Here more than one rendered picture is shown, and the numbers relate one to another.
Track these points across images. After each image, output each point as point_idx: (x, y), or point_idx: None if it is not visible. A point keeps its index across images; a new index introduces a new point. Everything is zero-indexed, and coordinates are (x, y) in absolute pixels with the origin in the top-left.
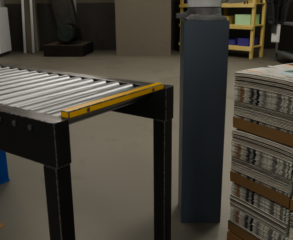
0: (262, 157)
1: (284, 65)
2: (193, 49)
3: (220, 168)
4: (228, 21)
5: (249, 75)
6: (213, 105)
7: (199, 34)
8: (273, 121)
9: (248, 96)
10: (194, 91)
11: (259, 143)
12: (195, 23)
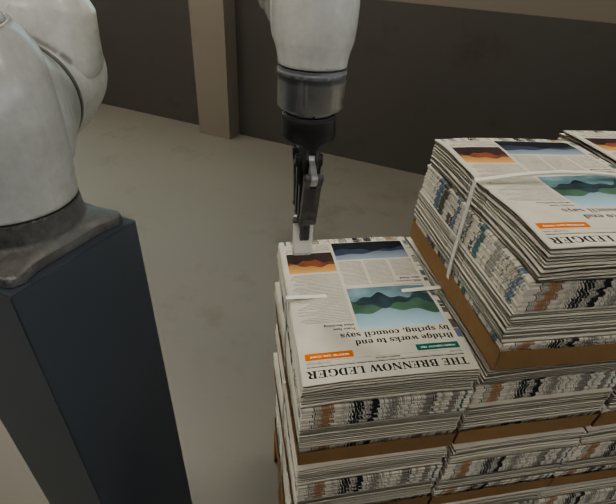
0: (377, 477)
1: (301, 277)
2: (71, 348)
3: (183, 474)
4: (133, 223)
5: (349, 382)
6: (149, 409)
7: (72, 301)
8: (409, 428)
9: (346, 416)
10: (104, 426)
11: (374, 464)
12: (51, 281)
